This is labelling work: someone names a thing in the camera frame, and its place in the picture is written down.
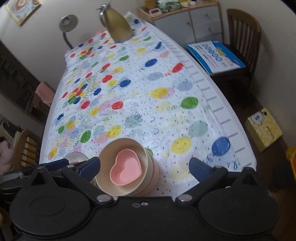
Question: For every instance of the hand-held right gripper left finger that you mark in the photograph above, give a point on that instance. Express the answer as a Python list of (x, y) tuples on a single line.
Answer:
[(89, 166)]

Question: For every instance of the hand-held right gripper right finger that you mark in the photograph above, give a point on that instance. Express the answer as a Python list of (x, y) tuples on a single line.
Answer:
[(199, 168)]

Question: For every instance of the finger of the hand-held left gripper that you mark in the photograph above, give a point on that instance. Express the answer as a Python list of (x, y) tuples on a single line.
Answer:
[(55, 164)]

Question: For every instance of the deep white plate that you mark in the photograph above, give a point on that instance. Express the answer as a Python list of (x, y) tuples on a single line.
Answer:
[(74, 157)]

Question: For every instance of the cream bowl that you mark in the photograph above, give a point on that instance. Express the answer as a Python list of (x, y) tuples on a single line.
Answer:
[(108, 183)]

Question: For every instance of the pink heart-shaped dish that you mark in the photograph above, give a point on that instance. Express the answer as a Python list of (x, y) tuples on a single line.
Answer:
[(126, 168)]

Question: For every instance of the pink bowl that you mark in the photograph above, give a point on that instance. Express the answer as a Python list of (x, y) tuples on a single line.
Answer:
[(155, 171)]

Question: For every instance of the light wooden chair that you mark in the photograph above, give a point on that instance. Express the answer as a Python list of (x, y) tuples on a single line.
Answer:
[(25, 148)]

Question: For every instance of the pink cloth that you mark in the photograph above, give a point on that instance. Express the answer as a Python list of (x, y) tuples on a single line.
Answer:
[(46, 92)]

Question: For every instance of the yellow cardboard box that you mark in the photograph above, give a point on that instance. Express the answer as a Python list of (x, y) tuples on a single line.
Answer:
[(263, 129)]

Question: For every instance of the balloon print tablecloth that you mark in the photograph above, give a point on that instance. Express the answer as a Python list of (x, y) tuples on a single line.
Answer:
[(138, 92)]

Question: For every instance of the dark bookshelf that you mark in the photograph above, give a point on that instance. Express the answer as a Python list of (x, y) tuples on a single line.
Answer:
[(18, 81)]

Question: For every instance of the yellow bag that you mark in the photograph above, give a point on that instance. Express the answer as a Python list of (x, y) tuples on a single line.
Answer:
[(291, 160)]

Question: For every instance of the grey desk lamp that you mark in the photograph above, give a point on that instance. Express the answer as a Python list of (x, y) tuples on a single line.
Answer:
[(68, 23)]

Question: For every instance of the gold thermos jug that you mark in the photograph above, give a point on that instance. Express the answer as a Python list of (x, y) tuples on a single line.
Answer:
[(118, 25)]

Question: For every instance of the dark wooden chair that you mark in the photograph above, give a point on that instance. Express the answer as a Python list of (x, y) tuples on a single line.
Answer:
[(242, 30)]

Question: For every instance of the white drawer cabinet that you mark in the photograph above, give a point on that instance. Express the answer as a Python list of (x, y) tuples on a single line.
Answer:
[(185, 20)]

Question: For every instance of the framed food picture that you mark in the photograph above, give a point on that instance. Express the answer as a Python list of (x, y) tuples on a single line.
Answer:
[(22, 10)]

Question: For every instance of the white kitchen timer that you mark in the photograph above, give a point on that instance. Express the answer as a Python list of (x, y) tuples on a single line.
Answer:
[(155, 11)]

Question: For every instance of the green tissue pack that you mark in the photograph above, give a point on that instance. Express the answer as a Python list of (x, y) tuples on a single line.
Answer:
[(170, 5)]

